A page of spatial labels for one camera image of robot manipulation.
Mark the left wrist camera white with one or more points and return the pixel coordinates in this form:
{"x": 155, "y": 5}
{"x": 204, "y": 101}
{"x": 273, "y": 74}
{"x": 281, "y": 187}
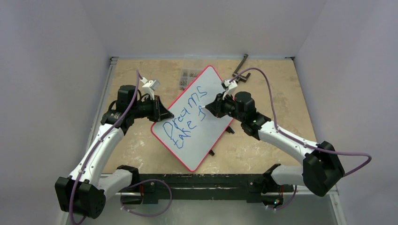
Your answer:
{"x": 149, "y": 86}

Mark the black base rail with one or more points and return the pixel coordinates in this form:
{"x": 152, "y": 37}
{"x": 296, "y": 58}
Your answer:
{"x": 252, "y": 188}

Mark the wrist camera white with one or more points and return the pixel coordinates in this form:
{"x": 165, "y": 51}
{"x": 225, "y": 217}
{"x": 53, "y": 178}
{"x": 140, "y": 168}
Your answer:
{"x": 149, "y": 86}
{"x": 229, "y": 86}

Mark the whiteboard with red frame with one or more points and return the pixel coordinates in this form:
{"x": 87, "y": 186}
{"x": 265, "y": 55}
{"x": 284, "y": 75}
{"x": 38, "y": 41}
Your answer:
{"x": 194, "y": 131}

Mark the aluminium frame rail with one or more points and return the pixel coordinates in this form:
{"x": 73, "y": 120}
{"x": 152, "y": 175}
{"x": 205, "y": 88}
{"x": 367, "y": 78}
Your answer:
{"x": 99, "y": 93}

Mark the clear plastic screw box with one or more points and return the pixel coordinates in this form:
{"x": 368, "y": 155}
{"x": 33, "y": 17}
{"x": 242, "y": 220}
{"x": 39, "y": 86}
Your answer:
{"x": 193, "y": 65}

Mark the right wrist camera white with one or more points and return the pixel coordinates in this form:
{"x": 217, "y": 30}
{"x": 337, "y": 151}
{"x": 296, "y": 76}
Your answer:
{"x": 229, "y": 86}

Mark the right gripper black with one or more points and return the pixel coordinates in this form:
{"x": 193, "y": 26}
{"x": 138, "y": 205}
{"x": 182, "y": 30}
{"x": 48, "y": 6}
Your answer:
{"x": 221, "y": 106}

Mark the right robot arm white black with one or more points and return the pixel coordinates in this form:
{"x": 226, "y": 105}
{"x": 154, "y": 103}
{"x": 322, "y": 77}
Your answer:
{"x": 320, "y": 168}

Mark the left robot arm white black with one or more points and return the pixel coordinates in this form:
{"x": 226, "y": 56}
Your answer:
{"x": 129, "y": 106}

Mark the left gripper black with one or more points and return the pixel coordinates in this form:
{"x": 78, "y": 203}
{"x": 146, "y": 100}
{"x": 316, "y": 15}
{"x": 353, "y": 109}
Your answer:
{"x": 159, "y": 112}

